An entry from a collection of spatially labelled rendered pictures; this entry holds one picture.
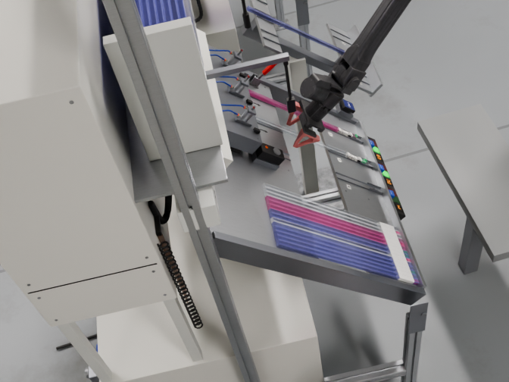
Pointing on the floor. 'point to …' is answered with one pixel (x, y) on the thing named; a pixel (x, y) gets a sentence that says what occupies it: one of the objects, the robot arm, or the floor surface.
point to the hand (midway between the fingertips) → (292, 134)
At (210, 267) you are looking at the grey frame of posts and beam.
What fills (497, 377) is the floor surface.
